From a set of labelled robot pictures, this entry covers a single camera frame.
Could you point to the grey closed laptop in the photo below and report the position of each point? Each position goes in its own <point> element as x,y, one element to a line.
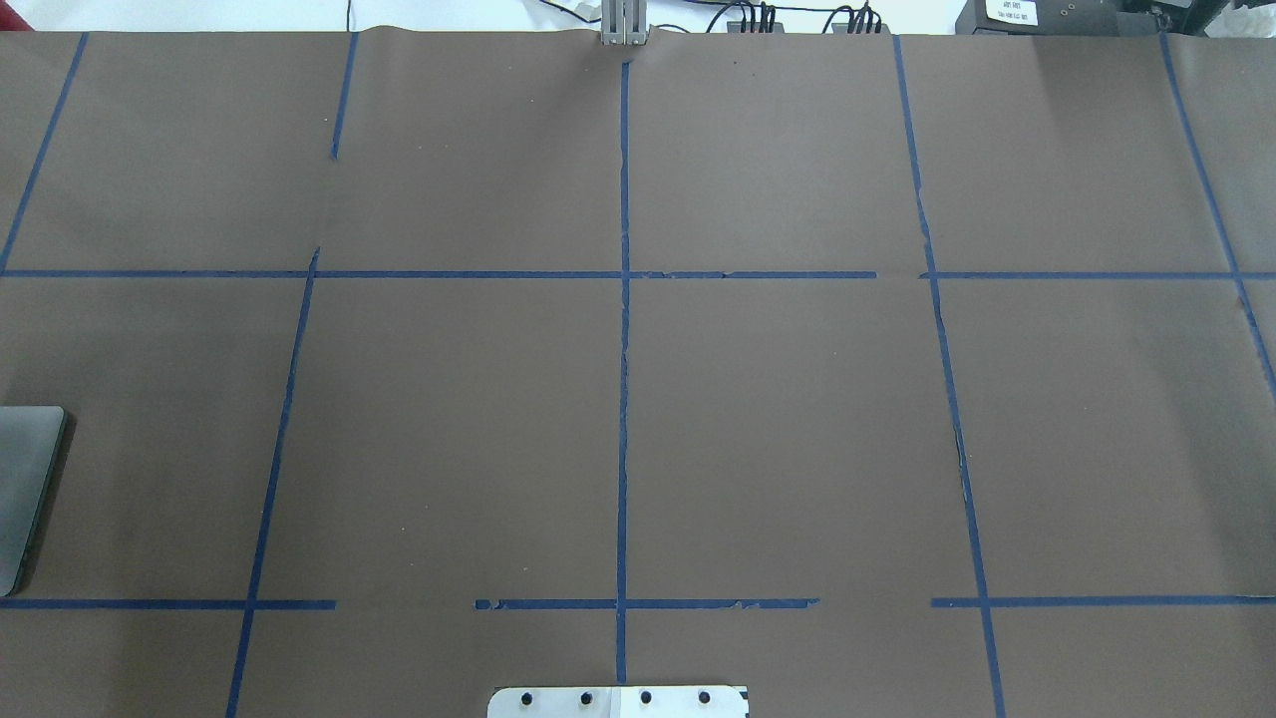
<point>31,439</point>

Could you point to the aluminium frame post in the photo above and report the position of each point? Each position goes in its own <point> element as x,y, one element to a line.
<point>624,22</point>

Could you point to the blue tape grid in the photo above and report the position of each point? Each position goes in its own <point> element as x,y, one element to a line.
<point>885,376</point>

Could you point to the black computer box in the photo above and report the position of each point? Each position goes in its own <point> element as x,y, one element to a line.
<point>1054,18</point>

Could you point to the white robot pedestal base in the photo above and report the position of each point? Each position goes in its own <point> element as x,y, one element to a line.
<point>621,701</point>

